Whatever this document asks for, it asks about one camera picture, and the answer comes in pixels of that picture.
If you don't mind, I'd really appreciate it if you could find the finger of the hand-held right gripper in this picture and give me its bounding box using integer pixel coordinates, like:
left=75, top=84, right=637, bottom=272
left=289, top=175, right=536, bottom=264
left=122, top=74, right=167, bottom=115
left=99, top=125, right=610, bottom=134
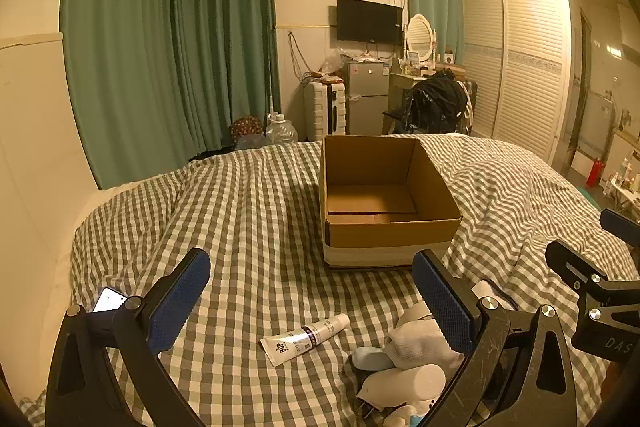
left=545, top=240, right=617, bottom=304
left=599, top=208, right=640, bottom=253

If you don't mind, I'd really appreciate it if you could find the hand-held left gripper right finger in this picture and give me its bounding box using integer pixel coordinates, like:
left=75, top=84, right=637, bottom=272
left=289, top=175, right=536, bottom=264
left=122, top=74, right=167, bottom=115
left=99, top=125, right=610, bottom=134
left=411, top=249, right=586, bottom=427

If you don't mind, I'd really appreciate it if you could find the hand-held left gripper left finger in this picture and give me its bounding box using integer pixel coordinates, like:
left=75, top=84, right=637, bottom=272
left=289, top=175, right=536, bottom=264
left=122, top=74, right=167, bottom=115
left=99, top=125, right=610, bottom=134
left=45, top=248, right=213, bottom=427

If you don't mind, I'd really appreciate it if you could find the smartphone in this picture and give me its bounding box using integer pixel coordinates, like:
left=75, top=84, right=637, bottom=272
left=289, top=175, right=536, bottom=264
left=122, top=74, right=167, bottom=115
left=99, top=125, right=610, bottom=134
left=92, top=287, right=128, bottom=314

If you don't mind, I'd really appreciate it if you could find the light blue small case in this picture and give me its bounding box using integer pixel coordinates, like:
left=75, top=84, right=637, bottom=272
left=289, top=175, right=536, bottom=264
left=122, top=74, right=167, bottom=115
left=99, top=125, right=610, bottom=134
left=351, top=347, right=396, bottom=372

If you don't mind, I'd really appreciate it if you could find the cardboard box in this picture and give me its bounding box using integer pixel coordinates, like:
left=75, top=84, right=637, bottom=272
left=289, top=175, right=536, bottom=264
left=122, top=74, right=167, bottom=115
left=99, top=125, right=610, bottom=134
left=319, top=134, right=463, bottom=269

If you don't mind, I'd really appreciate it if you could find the small white bottle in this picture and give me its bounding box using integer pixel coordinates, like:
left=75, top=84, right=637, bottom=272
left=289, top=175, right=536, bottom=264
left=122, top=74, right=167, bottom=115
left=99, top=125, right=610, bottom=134
left=385, top=404, right=426, bottom=427

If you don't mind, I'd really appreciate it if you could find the white charger plug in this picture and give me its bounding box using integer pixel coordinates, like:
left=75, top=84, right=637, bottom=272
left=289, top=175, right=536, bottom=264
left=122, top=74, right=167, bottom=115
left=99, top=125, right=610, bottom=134
left=354, top=394, right=388, bottom=420

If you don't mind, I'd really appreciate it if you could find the white cream tube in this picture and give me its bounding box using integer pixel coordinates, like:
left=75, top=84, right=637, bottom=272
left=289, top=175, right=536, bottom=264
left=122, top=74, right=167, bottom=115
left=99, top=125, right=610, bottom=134
left=259, top=313, right=351, bottom=368

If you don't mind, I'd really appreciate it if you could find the white rack with bottles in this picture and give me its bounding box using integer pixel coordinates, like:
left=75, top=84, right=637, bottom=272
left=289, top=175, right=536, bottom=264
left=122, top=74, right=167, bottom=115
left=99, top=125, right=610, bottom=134
left=602, top=157, right=640, bottom=210

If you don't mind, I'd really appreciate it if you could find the red fire extinguisher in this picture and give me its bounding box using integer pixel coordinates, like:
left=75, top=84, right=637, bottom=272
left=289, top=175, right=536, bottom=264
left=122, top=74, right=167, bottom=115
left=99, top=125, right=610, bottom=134
left=586, top=157, right=606, bottom=188

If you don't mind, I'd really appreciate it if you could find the grey white checked blanket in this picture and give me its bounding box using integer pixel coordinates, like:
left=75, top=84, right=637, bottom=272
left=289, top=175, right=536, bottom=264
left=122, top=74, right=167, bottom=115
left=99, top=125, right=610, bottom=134
left=20, top=134, right=636, bottom=427

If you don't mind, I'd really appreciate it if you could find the white louvred wardrobe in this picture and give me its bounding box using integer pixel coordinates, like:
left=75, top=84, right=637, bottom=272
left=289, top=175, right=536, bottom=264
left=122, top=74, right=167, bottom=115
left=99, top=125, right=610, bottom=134
left=460, top=0, right=573, bottom=165

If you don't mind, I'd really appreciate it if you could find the patterned bag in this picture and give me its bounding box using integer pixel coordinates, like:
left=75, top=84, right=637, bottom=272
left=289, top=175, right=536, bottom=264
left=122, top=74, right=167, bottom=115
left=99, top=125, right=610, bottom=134
left=230, top=116, right=263, bottom=146

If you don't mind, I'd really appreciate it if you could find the clear water jug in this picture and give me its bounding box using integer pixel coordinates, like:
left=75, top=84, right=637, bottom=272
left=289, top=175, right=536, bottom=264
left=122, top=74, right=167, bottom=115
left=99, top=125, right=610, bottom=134
left=264, top=112, right=298, bottom=148

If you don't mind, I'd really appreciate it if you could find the black backpack on chair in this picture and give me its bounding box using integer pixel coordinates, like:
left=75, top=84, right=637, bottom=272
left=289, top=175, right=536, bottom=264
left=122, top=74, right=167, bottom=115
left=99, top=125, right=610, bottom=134
left=402, top=71, right=468, bottom=135

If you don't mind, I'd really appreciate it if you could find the silver small fridge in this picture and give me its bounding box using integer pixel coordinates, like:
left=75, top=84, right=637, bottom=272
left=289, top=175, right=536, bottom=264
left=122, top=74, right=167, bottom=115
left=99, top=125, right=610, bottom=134
left=344, top=61, right=391, bottom=136

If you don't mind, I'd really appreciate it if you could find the dressing table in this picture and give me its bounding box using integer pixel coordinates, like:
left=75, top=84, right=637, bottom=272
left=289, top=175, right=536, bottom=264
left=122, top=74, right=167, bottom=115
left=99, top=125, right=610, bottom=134
left=389, top=66, right=467, bottom=118

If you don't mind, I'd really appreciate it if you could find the white suitcase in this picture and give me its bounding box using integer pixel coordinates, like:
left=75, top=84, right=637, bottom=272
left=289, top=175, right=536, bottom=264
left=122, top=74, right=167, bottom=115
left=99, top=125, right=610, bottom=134
left=304, top=79, right=347, bottom=142

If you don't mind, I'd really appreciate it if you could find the clear plastic bag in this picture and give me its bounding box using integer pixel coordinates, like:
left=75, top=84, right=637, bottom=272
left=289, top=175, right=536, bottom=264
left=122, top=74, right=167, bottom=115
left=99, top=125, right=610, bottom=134
left=322, top=48, right=351, bottom=75

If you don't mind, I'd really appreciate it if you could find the white oval mirror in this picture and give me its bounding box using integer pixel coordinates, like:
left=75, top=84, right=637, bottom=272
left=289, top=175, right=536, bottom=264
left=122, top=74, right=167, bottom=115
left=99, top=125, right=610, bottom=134
left=404, top=13, right=437, bottom=62

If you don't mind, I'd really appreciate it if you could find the white wall cable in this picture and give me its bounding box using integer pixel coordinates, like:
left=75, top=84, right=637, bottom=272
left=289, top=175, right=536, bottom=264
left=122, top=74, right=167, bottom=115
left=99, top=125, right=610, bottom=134
left=287, top=32, right=313, bottom=80

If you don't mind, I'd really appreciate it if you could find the black wall television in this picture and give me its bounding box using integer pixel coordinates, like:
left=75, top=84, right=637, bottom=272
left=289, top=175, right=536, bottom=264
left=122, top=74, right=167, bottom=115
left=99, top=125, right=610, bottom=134
left=336, top=0, right=404, bottom=45

